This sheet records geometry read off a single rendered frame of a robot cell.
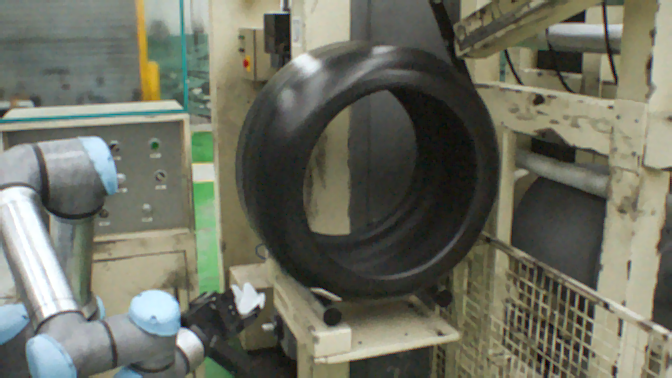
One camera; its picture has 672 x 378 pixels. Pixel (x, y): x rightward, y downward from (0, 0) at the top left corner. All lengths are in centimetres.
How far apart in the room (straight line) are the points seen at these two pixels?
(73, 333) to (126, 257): 112
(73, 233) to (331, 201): 74
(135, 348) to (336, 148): 93
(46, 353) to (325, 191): 100
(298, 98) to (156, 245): 91
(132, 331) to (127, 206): 112
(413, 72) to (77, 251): 77
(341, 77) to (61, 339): 73
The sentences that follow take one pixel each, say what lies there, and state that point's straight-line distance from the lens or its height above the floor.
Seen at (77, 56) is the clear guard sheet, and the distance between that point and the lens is 201.
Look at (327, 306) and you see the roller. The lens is 147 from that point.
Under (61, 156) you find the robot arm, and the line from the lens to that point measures 124.
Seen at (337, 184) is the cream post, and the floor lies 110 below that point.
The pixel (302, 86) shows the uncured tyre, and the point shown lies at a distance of 134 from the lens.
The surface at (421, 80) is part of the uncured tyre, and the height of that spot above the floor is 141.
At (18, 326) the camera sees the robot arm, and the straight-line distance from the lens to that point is 149.
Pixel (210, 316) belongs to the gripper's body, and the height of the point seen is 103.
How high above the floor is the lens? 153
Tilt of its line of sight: 14 degrees down
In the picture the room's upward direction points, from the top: straight up
